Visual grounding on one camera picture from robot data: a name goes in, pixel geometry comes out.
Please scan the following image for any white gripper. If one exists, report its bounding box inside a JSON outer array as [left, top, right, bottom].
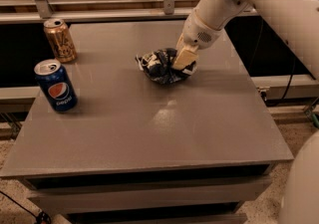
[[171, 9, 221, 71]]

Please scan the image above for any blue chip bag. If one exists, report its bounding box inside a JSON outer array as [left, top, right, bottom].
[[135, 48, 196, 85]]

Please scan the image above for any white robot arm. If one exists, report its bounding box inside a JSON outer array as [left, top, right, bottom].
[[172, 0, 319, 224]]

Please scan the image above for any orange gold soda can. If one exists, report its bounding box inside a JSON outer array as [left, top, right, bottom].
[[44, 19, 77, 63]]

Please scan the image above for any blue Pepsi can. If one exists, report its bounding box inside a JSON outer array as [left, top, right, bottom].
[[34, 59, 78, 112]]

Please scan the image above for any grey cabinet upper drawer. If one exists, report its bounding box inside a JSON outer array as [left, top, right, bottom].
[[29, 175, 271, 214]]

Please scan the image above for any black cable at right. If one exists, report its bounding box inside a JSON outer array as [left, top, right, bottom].
[[265, 55, 297, 107]]

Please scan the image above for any black cable on floor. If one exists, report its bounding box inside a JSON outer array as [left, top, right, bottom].
[[0, 189, 53, 224]]

